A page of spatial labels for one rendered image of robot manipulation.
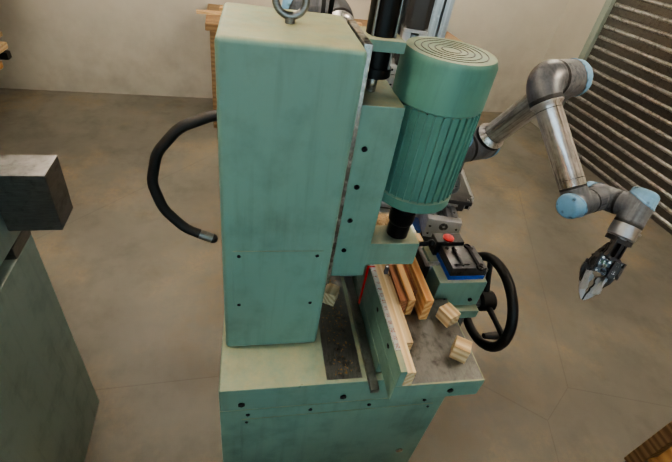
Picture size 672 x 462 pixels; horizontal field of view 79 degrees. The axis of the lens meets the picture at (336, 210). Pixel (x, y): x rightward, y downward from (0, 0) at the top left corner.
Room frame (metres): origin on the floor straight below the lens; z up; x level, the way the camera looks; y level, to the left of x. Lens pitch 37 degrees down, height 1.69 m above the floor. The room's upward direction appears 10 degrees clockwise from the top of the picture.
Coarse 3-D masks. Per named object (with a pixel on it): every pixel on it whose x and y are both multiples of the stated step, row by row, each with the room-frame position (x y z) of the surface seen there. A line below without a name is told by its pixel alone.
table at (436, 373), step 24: (360, 288) 0.79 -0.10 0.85; (432, 312) 0.70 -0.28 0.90; (432, 336) 0.63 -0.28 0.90; (456, 336) 0.64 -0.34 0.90; (384, 360) 0.55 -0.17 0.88; (432, 360) 0.56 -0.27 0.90; (456, 360) 0.57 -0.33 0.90; (432, 384) 0.50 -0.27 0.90; (456, 384) 0.52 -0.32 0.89; (480, 384) 0.53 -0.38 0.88
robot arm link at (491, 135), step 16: (576, 64) 1.33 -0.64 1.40; (576, 80) 1.30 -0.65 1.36; (576, 96) 1.37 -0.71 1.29; (512, 112) 1.43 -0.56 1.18; (528, 112) 1.39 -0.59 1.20; (480, 128) 1.52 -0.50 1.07; (496, 128) 1.46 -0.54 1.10; (512, 128) 1.43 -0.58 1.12; (480, 144) 1.48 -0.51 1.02; (496, 144) 1.48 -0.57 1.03
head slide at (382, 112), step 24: (384, 96) 0.72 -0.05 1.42; (360, 120) 0.67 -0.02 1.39; (384, 120) 0.68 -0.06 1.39; (360, 144) 0.67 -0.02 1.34; (384, 144) 0.68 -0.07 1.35; (360, 168) 0.67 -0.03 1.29; (384, 168) 0.68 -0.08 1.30; (360, 192) 0.67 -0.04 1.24; (360, 216) 0.68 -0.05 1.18; (360, 240) 0.68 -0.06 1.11; (336, 264) 0.67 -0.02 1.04; (360, 264) 0.68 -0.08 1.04
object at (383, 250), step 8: (376, 232) 0.77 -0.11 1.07; (384, 232) 0.77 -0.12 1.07; (408, 232) 0.79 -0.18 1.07; (376, 240) 0.74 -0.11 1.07; (384, 240) 0.74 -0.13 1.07; (392, 240) 0.75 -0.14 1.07; (400, 240) 0.75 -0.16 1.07; (408, 240) 0.76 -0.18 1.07; (416, 240) 0.76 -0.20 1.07; (376, 248) 0.73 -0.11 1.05; (384, 248) 0.73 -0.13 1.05; (392, 248) 0.74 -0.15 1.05; (400, 248) 0.74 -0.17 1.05; (408, 248) 0.75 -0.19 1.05; (416, 248) 0.75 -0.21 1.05; (368, 256) 0.72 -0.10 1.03; (376, 256) 0.73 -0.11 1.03; (384, 256) 0.73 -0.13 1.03; (392, 256) 0.74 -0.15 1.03; (400, 256) 0.74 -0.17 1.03; (408, 256) 0.75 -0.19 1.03; (368, 264) 0.73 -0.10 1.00
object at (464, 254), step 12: (444, 240) 0.86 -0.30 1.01; (456, 240) 0.87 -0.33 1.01; (432, 252) 0.85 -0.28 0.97; (444, 252) 0.82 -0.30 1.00; (468, 252) 0.84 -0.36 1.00; (444, 264) 0.80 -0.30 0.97; (480, 264) 0.80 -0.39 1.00; (456, 276) 0.77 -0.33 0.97; (468, 276) 0.78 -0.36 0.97; (480, 276) 0.79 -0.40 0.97
